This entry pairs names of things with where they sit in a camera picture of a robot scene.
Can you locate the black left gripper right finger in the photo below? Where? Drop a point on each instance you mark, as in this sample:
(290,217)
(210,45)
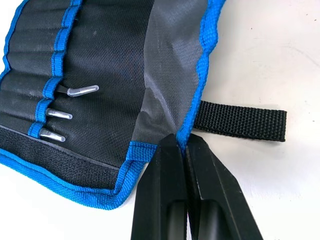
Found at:
(220,200)

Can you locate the tweezers with bent clear cap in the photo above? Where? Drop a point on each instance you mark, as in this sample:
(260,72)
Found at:
(82,91)

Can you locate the blue and black tool roll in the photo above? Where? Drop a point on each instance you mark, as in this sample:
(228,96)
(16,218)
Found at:
(100,62)

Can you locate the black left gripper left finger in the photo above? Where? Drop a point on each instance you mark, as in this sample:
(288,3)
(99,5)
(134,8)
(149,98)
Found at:
(160,190)

